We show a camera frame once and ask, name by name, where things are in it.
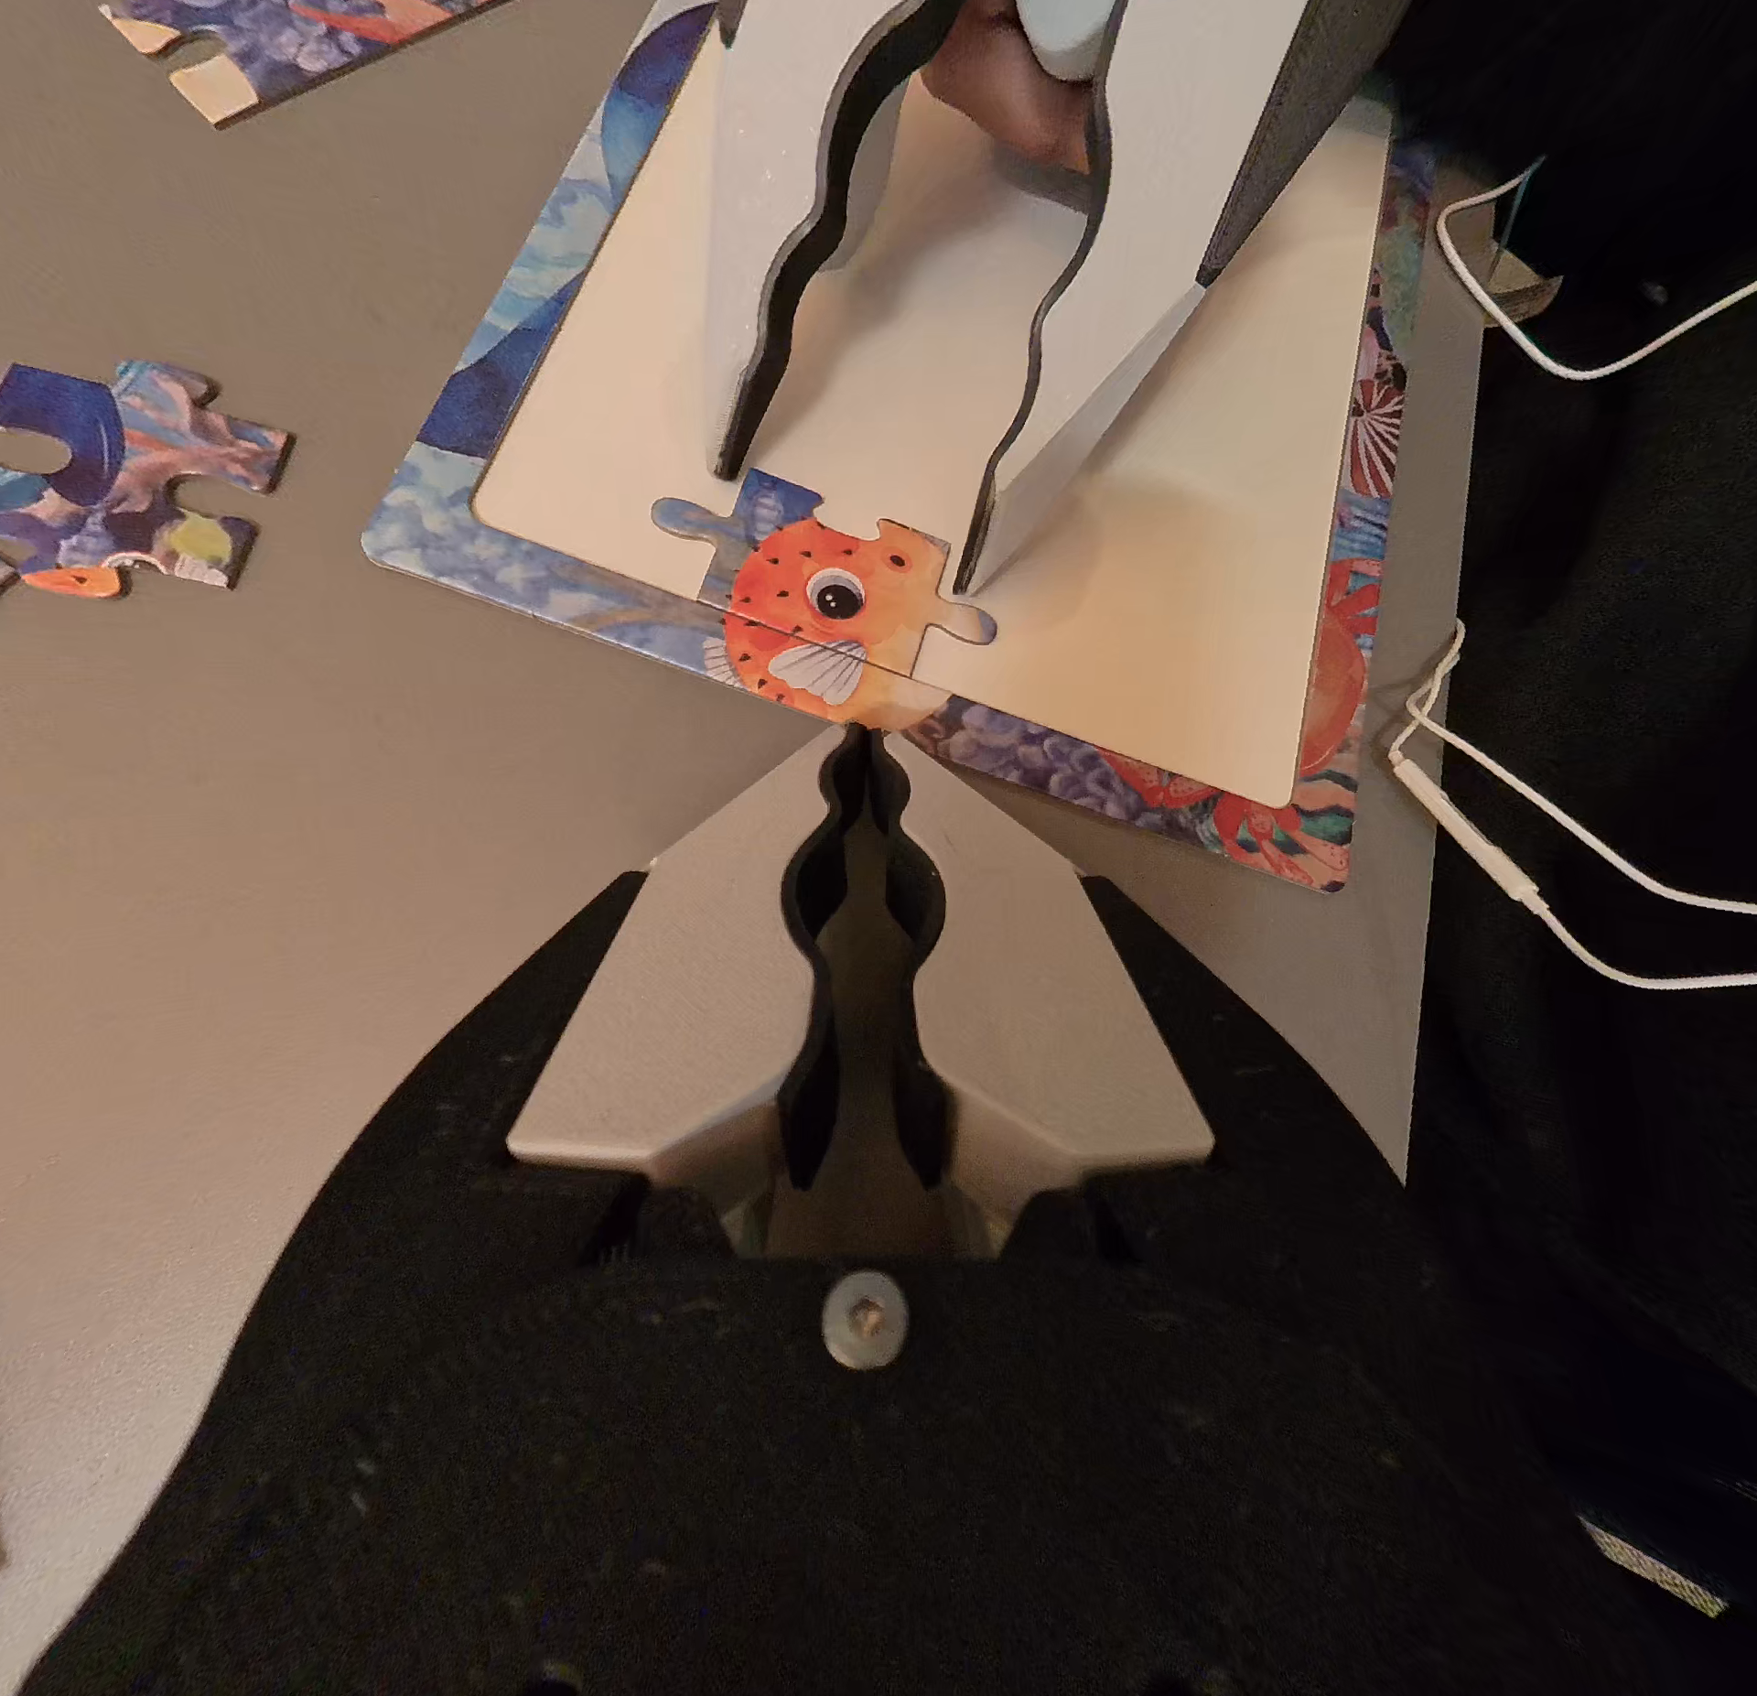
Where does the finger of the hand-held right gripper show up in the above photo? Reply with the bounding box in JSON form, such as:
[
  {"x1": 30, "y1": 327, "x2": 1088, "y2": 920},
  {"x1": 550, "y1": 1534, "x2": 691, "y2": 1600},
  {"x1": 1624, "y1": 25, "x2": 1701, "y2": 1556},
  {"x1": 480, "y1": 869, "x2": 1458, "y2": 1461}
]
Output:
[
  {"x1": 949, "y1": 0, "x2": 1330, "y2": 600},
  {"x1": 702, "y1": 0, "x2": 986, "y2": 482}
]

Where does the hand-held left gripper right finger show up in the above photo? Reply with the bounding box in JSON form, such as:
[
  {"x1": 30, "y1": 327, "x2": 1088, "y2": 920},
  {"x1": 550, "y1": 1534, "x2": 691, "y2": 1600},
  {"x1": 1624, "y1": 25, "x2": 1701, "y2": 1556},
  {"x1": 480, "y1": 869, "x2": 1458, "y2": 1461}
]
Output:
[{"x1": 867, "y1": 733, "x2": 1220, "y2": 1193}]

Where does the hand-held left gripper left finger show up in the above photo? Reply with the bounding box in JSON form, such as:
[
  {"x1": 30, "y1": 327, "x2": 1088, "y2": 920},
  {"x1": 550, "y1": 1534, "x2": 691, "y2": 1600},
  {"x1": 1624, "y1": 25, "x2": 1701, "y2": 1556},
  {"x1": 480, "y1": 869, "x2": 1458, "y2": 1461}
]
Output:
[{"x1": 506, "y1": 726, "x2": 879, "y2": 1197}]

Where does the colourful puzzle frame board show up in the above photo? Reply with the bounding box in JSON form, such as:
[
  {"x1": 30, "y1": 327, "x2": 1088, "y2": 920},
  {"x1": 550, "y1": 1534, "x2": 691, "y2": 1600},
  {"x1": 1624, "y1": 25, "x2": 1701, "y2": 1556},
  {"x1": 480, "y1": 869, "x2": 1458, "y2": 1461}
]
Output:
[{"x1": 358, "y1": 0, "x2": 1429, "y2": 898}]

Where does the orange pufferfish puzzle piece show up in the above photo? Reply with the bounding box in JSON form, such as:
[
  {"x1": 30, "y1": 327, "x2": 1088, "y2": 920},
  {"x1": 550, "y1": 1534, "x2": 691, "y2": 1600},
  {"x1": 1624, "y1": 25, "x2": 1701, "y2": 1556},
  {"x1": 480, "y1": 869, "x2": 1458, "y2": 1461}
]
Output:
[{"x1": 647, "y1": 475, "x2": 1000, "y2": 689}]

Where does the person's right hand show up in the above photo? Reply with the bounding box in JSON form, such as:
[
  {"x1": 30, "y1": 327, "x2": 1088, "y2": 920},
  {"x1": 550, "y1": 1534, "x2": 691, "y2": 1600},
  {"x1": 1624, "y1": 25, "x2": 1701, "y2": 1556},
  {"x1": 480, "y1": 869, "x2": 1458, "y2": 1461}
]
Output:
[{"x1": 918, "y1": 0, "x2": 1099, "y2": 175}]

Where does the large purple orange puzzle piece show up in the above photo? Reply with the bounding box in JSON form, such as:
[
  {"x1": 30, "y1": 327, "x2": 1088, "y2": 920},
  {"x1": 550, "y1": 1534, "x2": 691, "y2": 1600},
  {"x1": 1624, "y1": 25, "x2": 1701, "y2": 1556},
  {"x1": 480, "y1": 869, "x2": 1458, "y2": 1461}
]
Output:
[{"x1": 98, "y1": 0, "x2": 567, "y2": 129}]

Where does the pile of jigsaw puzzle pieces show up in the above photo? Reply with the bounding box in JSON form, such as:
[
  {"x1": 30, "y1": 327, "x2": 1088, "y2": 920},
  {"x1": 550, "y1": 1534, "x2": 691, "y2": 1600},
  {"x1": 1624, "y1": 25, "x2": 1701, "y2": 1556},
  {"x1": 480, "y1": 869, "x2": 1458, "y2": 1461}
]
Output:
[{"x1": 0, "y1": 358, "x2": 296, "y2": 603}]

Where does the thin white cable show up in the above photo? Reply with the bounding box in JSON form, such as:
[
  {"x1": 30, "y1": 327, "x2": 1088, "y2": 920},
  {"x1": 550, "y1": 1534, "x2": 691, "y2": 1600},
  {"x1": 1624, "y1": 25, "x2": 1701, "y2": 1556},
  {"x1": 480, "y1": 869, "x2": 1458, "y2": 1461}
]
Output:
[{"x1": 1432, "y1": 158, "x2": 1757, "y2": 384}]

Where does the white cable with inline remote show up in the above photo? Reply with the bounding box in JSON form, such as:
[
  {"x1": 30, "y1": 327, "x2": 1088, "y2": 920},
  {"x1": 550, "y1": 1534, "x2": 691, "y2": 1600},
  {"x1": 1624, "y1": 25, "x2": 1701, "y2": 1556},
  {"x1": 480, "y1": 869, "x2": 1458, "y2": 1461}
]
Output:
[{"x1": 1385, "y1": 618, "x2": 1757, "y2": 993}]

